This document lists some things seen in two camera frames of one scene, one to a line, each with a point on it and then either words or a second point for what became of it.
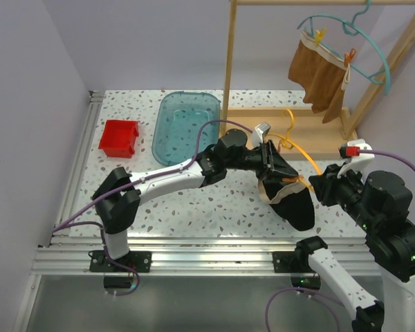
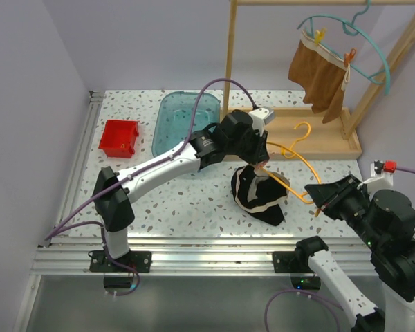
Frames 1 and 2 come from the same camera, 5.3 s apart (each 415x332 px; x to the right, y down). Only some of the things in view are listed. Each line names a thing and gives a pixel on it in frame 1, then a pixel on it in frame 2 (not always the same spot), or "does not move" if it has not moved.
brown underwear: x=321 y=71 does not move
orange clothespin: x=349 y=57 does not move
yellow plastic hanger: x=306 y=183 to x=308 y=200
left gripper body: x=264 y=158 to x=253 y=145
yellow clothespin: x=319 y=35 does not move
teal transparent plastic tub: x=178 y=119 does not move
